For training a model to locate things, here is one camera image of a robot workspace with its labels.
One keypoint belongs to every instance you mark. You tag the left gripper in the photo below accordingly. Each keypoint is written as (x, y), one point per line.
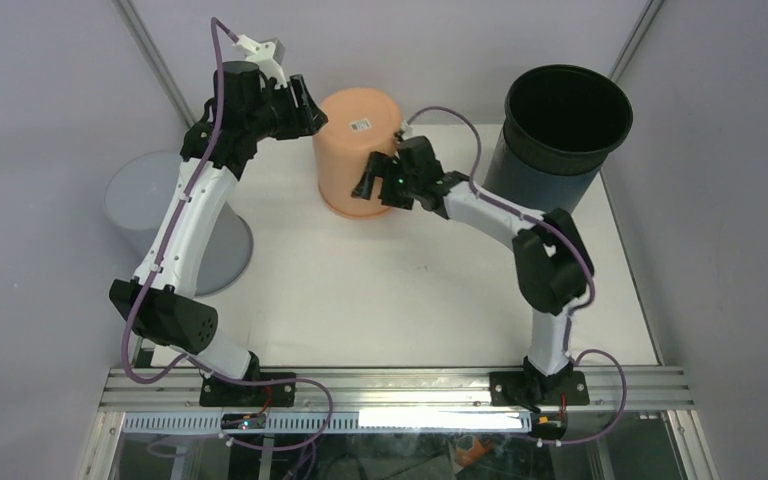
(300, 124)

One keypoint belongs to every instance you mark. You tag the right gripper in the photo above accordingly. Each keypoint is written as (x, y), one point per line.
(381, 165)

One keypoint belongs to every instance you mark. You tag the orange capybara bin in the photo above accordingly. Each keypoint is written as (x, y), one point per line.
(361, 121)

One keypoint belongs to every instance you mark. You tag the grey plastic bin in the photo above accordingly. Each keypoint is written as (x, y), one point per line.
(136, 200)

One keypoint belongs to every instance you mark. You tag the black ribbed bin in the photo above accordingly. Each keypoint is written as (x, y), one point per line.
(565, 120)

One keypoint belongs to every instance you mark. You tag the dark blue bin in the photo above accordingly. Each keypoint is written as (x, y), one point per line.
(509, 177)

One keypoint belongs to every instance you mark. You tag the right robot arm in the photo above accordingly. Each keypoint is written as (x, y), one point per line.
(553, 269)

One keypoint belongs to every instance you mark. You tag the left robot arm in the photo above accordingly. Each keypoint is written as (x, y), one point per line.
(158, 302)

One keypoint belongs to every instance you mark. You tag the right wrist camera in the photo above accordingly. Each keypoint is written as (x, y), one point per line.
(405, 138)

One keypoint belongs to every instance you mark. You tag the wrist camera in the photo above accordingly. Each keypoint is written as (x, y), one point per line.
(267, 55)
(405, 138)

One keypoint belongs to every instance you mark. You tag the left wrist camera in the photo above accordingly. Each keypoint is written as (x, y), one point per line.
(267, 55)

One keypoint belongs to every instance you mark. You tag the white slotted cable duct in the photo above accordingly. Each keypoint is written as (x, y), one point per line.
(367, 420)

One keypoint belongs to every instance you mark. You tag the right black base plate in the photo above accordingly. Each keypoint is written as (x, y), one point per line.
(516, 388)

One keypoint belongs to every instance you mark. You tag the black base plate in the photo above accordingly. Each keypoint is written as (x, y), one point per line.
(219, 393)
(516, 388)

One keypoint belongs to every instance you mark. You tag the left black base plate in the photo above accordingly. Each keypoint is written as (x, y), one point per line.
(219, 393)

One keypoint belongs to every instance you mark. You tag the aluminium mounting rail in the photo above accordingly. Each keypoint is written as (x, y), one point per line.
(595, 389)

